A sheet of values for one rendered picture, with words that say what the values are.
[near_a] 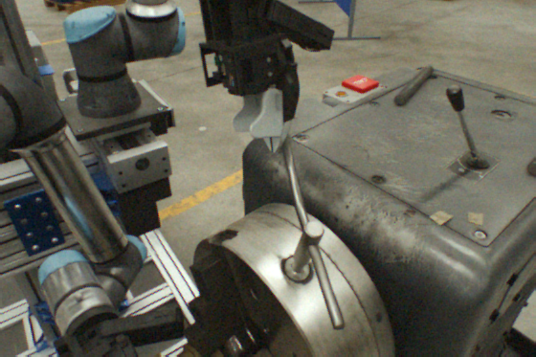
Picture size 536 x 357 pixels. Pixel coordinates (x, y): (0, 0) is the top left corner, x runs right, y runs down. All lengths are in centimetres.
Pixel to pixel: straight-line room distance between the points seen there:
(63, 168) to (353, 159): 48
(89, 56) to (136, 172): 28
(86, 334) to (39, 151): 29
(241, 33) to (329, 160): 30
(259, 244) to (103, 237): 36
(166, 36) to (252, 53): 60
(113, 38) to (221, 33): 58
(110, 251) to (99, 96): 39
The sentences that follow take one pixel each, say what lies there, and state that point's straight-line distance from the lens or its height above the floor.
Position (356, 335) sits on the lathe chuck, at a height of 117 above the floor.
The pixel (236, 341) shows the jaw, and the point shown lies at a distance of 67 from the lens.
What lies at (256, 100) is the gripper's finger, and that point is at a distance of 52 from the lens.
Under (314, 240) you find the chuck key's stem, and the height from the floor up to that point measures 131.
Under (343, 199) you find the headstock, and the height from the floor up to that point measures 124.
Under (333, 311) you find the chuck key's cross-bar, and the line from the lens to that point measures 43.
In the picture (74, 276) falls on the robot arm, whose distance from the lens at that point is 72.
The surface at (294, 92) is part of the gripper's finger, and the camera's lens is 47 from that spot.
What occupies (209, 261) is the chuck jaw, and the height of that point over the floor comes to 120.
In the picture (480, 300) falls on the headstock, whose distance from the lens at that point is 55.
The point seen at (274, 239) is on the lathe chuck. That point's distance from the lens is 54.
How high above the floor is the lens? 162
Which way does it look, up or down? 34 degrees down
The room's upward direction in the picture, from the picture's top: straight up
